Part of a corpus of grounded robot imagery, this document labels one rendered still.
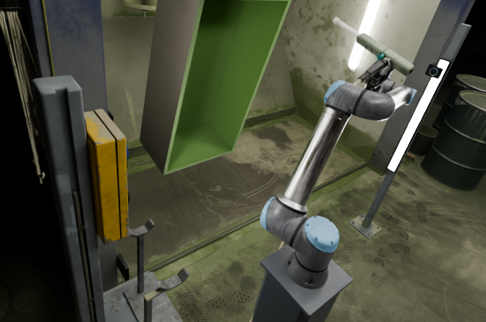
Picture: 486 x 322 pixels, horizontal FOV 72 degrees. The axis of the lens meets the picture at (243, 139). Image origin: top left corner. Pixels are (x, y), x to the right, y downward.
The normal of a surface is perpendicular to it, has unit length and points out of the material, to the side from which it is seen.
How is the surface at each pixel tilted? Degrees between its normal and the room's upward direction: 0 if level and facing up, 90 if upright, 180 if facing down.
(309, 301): 0
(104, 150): 90
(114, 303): 0
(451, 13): 90
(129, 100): 57
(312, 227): 5
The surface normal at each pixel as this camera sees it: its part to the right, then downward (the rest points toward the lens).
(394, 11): -0.77, 0.23
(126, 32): 0.60, -0.04
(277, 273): 0.16, -0.83
